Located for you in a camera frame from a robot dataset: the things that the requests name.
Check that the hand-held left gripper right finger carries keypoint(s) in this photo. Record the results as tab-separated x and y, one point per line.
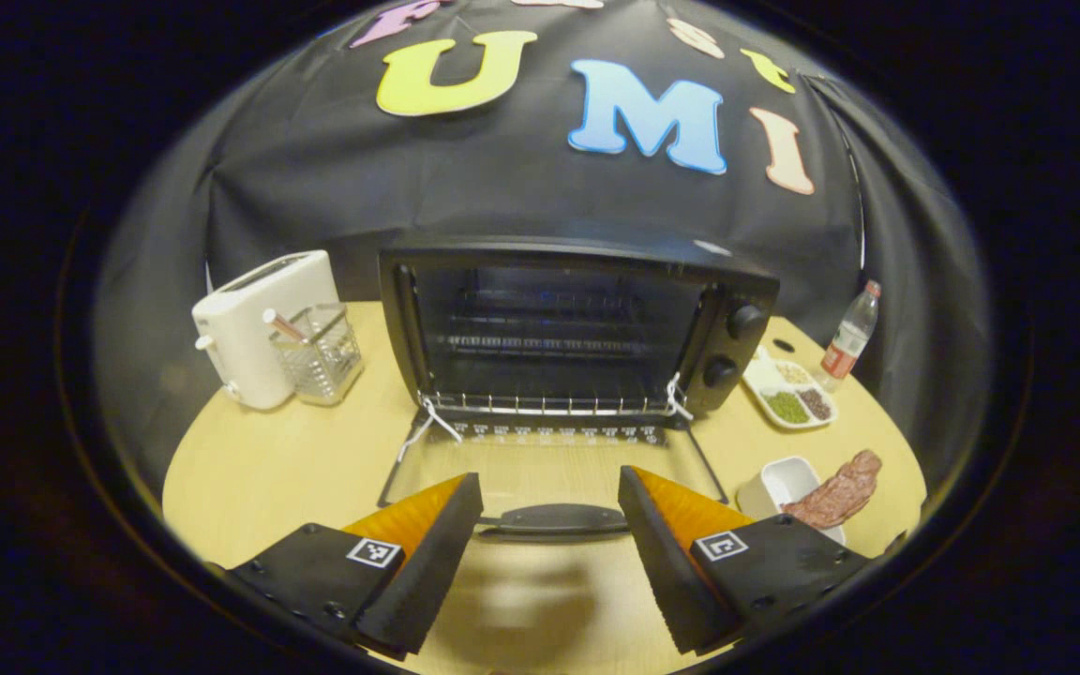
657	562

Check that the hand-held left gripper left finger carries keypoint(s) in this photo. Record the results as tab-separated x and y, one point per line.
432	562

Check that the reddish brown meat piece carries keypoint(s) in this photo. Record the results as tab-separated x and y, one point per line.
835	492

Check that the black electric oven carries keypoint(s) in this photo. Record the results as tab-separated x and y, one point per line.
577	251

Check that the white rectangular tray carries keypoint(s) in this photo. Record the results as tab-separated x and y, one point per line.
774	483

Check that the white divided plate of beans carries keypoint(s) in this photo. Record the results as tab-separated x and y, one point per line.
788	394

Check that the clear square holder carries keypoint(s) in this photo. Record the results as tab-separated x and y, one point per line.
324	361

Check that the small black disc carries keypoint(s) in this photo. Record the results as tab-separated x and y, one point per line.
784	346

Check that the white toaster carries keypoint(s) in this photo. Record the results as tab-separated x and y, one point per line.
245	347

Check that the clear plastic bottle red label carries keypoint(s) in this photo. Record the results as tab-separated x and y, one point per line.
847	342

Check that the black backdrop cloth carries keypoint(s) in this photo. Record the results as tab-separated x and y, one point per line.
315	187

